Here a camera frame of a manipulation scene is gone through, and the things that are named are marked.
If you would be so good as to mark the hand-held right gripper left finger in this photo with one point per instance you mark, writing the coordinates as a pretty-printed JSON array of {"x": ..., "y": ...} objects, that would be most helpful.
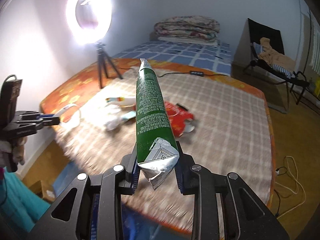
[{"x": 136, "y": 177}]

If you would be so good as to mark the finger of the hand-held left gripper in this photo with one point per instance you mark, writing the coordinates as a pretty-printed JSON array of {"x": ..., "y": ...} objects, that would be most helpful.
[
  {"x": 51, "y": 122},
  {"x": 45, "y": 116}
]

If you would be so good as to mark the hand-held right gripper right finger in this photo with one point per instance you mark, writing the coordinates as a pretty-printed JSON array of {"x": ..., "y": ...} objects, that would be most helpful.
[{"x": 180, "y": 180}]

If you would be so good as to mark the white plastic strip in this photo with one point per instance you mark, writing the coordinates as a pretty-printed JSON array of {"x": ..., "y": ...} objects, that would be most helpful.
[{"x": 67, "y": 107}]

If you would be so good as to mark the blue plastic basket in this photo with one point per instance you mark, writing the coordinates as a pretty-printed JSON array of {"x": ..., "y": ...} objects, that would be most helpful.
[{"x": 135, "y": 220}]

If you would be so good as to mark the red foil package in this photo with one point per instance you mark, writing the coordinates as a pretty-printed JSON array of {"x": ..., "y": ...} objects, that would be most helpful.
[{"x": 178, "y": 120}]

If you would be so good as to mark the light blue cream tube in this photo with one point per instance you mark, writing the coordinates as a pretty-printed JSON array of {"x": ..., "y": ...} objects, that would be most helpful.
[{"x": 128, "y": 116}]

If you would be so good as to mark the person's left hand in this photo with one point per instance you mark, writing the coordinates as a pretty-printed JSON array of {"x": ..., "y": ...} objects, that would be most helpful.
[{"x": 19, "y": 152}]

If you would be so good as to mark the orange floral mattress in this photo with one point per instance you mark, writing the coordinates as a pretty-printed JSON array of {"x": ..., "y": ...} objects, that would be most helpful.
[{"x": 65, "y": 87}]

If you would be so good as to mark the beige plaid blanket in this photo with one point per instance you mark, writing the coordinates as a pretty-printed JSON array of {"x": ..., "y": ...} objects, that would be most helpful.
[{"x": 225, "y": 130}]

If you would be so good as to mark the cardboard box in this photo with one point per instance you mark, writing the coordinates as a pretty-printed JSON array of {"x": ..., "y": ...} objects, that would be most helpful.
[{"x": 42, "y": 190}]

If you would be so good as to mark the white printed wrapper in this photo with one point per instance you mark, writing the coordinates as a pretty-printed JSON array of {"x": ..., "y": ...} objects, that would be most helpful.
[{"x": 122, "y": 101}]

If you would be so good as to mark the black tripod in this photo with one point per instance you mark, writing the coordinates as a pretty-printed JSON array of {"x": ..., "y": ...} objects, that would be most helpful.
[{"x": 101, "y": 62}]

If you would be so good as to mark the person's teal clothing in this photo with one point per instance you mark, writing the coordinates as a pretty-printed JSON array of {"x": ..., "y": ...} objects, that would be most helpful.
[{"x": 17, "y": 210}]

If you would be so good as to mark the black power strip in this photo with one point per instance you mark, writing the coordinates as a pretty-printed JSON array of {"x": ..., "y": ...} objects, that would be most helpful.
[{"x": 197, "y": 73}]

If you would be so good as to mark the blue checked bedsheet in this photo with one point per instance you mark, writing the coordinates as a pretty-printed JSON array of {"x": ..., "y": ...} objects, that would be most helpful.
[{"x": 175, "y": 52}]

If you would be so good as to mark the folded white blanket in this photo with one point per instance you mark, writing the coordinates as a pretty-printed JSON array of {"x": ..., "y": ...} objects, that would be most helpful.
[{"x": 187, "y": 41}]

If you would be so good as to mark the folded floral quilt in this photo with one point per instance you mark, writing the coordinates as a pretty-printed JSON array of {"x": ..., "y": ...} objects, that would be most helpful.
[{"x": 187, "y": 26}]

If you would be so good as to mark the tan cloth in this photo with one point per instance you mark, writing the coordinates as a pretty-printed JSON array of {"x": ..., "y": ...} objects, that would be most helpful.
[{"x": 272, "y": 52}]

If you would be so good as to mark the yellow crate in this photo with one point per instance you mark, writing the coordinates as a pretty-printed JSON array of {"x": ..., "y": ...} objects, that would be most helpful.
[{"x": 317, "y": 85}]

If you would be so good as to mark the black folding chair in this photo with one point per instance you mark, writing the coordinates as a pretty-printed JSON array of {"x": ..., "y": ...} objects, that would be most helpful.
[{"x": 267, "y": 32}]

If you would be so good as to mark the green striped hanging cloth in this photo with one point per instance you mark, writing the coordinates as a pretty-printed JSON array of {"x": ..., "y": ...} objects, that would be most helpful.
[{"x": 315, "y": 50}]

